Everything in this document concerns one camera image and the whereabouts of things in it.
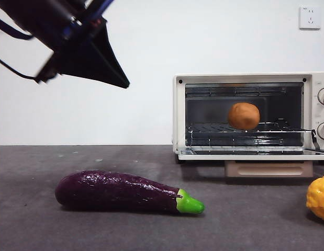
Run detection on brown round potato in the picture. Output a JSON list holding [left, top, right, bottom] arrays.
[[228, 102, 261, 131]]

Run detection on oven door with beige handle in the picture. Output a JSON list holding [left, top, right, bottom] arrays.
[[177, 147, 324, 179]]

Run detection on cream toaster oven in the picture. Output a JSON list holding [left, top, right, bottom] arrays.
[[172, 73, 324, 165]]

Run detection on purple eggplant with green stem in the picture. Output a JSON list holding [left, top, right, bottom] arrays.
[[54, 170, 205, 216]]

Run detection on yellow bumpy vegetable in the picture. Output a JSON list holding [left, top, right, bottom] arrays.
[[306, 172, 324, 223]]

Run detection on dark blue cable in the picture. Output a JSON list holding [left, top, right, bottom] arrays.
[[0, 15, 34, 41]]

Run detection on black thin cable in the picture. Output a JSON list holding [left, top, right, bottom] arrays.
[[0, 54, 40, 84]]

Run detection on metal wire oven rack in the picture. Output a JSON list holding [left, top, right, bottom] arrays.
[[186, 119, 317, 138]]

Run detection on white wall socket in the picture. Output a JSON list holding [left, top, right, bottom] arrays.
[[299, 6, 322, 30]]

